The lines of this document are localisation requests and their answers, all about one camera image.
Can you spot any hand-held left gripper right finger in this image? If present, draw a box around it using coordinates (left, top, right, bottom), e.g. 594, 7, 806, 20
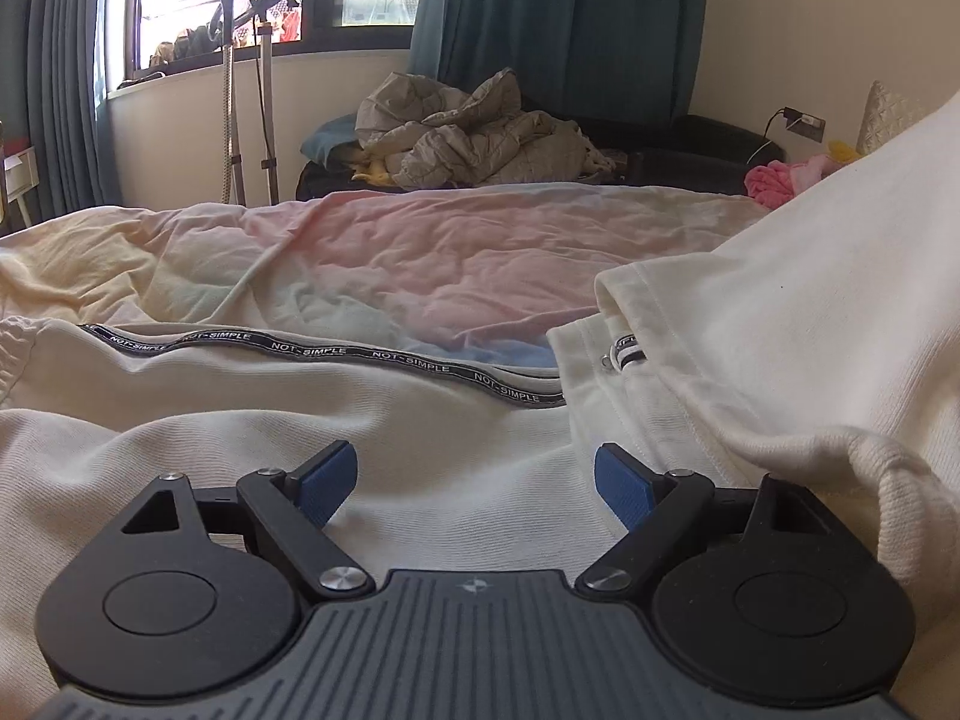
572, 442, 827, 606

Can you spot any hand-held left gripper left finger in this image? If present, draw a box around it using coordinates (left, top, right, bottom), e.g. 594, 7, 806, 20
118, 441, 377, 606

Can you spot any window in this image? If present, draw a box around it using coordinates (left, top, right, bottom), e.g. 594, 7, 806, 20
96, 0, 422, 100

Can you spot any pink cloth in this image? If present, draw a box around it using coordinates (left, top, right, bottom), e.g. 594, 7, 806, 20
743, 154, 835, 209

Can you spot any blue pillow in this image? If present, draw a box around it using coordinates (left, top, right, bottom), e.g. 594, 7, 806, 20
302, 115, 362, 167

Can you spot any dark sofa bench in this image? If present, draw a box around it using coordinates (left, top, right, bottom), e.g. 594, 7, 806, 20
295, 94, 767, 202

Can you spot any crumpled beige quilt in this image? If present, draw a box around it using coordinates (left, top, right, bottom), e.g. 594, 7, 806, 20
352, 66, 602, 190

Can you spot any wall outlet with charger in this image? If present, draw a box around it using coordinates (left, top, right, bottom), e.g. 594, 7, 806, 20
763, 106, 828, 142

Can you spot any pastel bed sheet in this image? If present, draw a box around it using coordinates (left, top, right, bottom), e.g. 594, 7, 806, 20
0, 181, 775, 385

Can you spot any cream quilted cushion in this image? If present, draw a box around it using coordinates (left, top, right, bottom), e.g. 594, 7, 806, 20
855, 79, 925, 158

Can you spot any teal curtain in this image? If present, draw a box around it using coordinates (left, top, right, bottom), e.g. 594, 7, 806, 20
407, 0, 715, 121
0, 0, 127, 222

